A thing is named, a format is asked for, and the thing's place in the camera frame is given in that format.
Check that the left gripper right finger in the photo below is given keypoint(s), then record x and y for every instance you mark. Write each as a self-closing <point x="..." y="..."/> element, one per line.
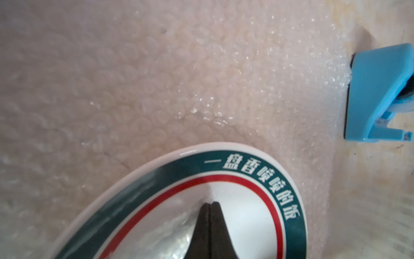
<point x="221" y="245"/>

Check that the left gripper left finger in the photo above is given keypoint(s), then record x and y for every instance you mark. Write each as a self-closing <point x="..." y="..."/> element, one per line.
<point x="199" y="247"/>

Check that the white plate green red rim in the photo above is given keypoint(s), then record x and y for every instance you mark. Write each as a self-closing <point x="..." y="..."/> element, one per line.
<point x="151" y="213"/>

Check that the clear bubble wrap sheet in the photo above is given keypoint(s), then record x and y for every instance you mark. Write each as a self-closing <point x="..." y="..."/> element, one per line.
<point x="92" y="90"/>

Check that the blue tape dispenser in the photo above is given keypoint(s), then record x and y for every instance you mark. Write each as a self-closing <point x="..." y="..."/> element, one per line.
<point x="381" y="86"/>

